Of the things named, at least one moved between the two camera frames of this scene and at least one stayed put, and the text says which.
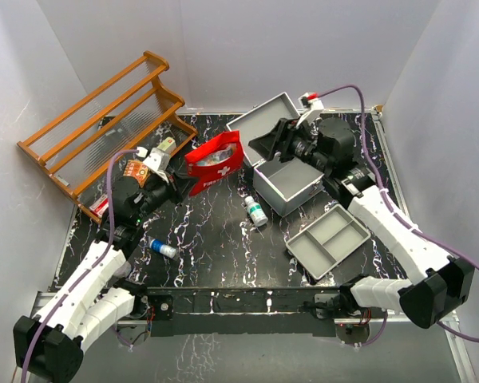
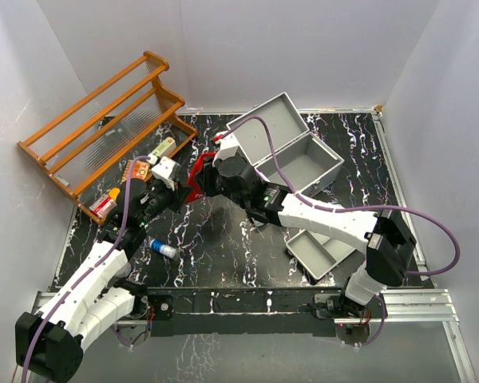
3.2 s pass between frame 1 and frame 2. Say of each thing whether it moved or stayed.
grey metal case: stayed
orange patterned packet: stayed
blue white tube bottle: stayed
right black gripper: moved
